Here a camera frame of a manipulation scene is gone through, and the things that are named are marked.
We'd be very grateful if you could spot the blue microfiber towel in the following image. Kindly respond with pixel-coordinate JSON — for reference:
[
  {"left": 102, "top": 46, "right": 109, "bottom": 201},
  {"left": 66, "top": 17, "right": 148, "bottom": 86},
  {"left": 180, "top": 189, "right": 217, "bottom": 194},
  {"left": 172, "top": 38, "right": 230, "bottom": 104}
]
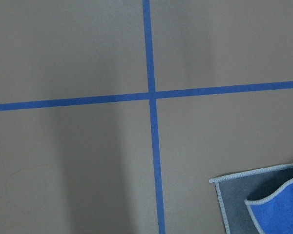
[{"left": 209, "top": 164, "right": 293, "bottom": 234}]

